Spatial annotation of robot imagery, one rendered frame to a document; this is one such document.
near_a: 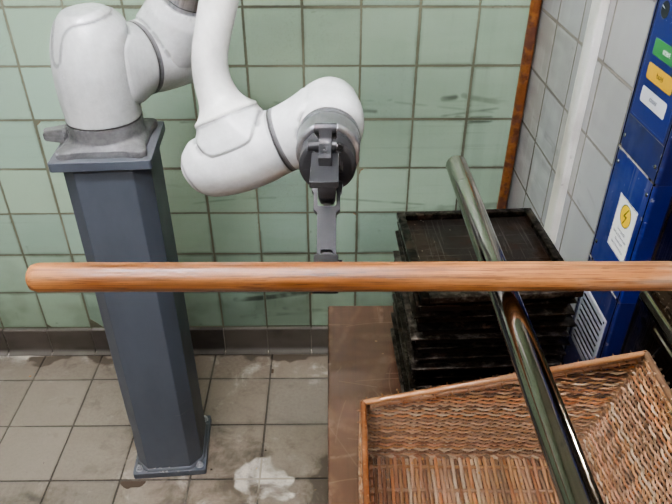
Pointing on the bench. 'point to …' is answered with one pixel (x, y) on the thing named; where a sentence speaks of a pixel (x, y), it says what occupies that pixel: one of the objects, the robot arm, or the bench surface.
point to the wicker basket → (634, 362)
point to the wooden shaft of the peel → (349, 276)
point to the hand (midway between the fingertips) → (324, 235)
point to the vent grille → (588, 327)
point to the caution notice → (622, 227)
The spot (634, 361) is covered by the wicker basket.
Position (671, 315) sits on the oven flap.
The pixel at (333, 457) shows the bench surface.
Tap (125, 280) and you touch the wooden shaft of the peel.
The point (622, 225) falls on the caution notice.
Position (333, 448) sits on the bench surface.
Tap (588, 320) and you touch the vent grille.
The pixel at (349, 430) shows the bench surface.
